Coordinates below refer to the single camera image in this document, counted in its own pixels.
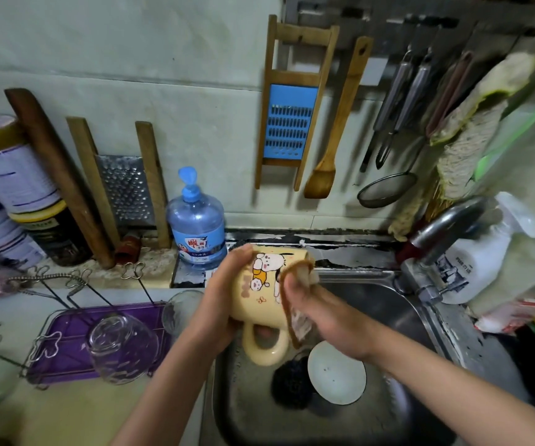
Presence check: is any person's right hand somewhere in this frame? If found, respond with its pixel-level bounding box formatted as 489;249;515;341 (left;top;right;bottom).
281;265;391;363

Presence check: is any person's left forearm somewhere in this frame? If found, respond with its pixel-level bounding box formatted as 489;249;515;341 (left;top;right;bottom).
110;330;241;446

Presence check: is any black wire scourer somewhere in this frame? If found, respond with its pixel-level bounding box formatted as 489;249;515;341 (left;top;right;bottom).
270;352;317;409

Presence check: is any wall mounted metal utensil rack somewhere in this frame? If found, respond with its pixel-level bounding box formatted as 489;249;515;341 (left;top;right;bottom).
281;0;535;47

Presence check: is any white plate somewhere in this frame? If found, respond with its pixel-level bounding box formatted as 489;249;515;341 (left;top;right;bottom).
307;341;368;406

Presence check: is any wooden slicer with blue blade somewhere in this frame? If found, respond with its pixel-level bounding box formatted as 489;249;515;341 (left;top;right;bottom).
254;14;341;192

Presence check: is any yellow mug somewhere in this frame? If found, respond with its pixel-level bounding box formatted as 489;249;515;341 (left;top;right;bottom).
228;246;317;368

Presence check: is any metal wire cup rack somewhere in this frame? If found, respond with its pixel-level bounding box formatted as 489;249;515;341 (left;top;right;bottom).
0;265;174;391

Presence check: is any purple plastic tray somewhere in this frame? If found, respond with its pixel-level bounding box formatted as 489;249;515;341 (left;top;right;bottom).
26;304;171;383

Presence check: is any wooden spatula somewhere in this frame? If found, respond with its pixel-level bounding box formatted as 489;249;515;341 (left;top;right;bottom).
303;36;375;199

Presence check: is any wooden rolling pin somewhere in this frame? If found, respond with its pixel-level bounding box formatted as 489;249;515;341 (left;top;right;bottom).
4;88;117;269

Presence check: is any pink and white plastic bag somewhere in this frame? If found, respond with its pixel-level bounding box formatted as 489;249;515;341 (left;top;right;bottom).
474;297;535;335

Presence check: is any stack of labelled tin cans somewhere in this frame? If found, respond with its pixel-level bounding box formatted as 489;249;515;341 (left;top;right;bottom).
0;114;92;270

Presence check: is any stainless steel sink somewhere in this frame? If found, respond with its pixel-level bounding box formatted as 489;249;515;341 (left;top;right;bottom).
201;237;535;446

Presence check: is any wooden framed metal grater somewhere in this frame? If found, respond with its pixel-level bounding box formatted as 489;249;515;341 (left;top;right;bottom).
66;116;172;251

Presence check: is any person's left hand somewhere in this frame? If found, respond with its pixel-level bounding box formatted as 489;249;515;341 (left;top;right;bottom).
186;244;259;354

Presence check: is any metal peeler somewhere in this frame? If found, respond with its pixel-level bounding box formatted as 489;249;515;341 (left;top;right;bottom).
375;51;436;170
359;49;415;173

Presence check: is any metal faucet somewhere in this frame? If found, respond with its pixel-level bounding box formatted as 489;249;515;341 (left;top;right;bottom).
398;196;492;303

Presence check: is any mesh strainer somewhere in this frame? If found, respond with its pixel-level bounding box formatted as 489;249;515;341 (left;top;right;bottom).
357;134;428;209

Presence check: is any red container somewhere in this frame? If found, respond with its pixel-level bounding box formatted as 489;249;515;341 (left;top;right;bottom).
398;238;427;266

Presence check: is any white spray bottle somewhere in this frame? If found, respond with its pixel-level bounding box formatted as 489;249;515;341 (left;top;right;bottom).
439;191;535;305

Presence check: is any beige dish cloth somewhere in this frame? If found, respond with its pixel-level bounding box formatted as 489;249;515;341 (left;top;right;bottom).
281;260;320;344

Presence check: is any small blue water bottle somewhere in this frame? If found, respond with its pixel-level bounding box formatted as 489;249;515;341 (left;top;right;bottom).
166;166;228;270

